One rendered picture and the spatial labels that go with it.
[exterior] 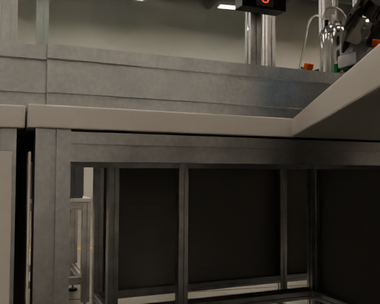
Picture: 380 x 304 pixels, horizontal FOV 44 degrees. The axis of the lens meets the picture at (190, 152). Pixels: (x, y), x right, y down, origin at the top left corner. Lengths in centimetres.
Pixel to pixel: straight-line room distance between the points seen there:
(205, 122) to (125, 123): 12
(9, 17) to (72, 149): 49
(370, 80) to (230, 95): 48
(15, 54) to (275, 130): 40
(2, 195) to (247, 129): 36
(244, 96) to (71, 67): 29
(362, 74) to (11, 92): 52
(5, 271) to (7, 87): 26
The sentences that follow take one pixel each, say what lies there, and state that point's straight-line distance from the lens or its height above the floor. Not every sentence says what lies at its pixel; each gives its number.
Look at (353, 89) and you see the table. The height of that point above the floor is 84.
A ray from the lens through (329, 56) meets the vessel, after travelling 218.
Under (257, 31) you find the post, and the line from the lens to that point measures 124.
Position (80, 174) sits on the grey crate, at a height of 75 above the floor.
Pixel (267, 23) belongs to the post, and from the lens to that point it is 241.
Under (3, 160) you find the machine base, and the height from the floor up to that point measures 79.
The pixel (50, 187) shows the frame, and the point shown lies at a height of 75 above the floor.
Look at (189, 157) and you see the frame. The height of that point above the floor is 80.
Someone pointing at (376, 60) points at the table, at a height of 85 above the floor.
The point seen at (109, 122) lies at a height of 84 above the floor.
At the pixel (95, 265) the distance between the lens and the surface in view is 243.
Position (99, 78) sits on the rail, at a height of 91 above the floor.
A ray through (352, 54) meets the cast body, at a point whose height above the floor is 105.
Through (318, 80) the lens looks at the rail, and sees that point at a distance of 91.
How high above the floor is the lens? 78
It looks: 2 degrees up
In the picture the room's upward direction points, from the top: straight up
